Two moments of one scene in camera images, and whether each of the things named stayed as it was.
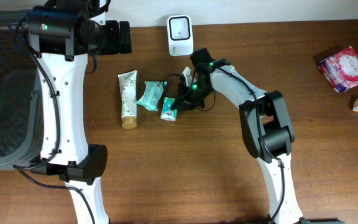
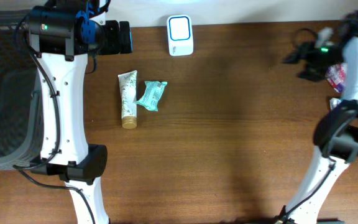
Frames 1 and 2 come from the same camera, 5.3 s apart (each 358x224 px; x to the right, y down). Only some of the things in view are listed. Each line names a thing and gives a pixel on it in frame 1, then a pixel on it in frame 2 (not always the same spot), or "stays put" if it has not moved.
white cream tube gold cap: (128, 88) stays put
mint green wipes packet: (151, 95) stays put
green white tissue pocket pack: (168, 114) → (334, 102)
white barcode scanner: (180, 35) stays put
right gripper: (184, 99) → (303, 51)
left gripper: (116, 45) stays put
